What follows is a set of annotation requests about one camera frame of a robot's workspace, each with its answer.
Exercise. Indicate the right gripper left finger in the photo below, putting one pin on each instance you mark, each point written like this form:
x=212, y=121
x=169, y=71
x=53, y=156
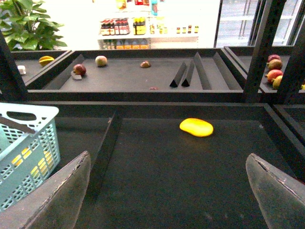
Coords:
x=56, y=203

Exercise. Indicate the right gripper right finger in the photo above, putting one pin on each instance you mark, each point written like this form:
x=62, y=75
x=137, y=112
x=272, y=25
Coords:
x=281, y=198

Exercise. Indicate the teal plastic basket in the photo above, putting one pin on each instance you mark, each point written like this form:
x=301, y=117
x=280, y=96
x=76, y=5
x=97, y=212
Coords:
x=26, y=160

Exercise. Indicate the yellow mango on tray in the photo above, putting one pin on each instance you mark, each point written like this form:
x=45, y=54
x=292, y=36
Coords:
x=196, y=127

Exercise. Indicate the yellow starfruit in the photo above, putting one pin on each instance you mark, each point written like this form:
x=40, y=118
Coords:
x=43, y=61

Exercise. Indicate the black triangular divider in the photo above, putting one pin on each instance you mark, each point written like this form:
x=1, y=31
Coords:
x=176, y=81

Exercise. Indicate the green potted plant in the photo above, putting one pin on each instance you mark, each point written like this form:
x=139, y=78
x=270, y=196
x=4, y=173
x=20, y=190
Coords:
x=26, y=26

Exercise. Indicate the glass door fridge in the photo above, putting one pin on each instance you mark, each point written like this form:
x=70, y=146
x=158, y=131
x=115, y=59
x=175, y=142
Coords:
x=238, y=22

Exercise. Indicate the white goods shelf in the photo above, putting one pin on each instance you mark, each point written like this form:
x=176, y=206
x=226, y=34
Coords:
x=143, y=24

